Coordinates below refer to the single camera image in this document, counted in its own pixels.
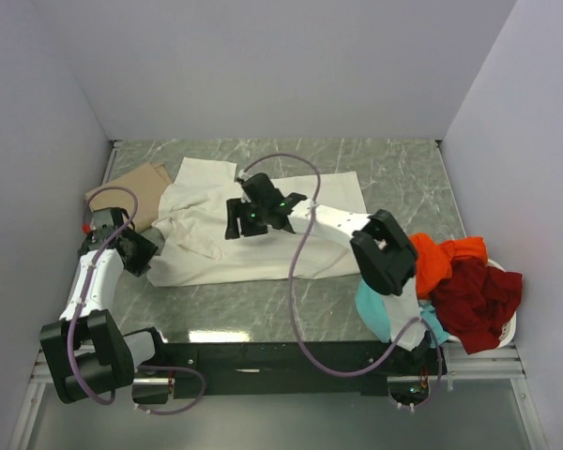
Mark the dark red t shirt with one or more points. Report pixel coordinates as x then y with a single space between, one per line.
476 301

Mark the orange t shirt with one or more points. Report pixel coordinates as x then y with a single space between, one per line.
434 260

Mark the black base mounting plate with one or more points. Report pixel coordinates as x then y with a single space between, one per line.
267 368

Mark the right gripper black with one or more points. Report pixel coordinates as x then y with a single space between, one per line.
235 210

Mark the teal t shirt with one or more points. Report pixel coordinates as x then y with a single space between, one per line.
373 313

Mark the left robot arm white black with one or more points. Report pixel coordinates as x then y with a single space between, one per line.
86 342

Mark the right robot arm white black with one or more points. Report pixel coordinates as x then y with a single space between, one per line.
386 258

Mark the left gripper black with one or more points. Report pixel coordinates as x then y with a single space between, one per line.
146 250

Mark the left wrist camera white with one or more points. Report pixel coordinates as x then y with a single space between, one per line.
107 218

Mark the aluminium frame rail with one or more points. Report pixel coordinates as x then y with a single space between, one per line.
340 358

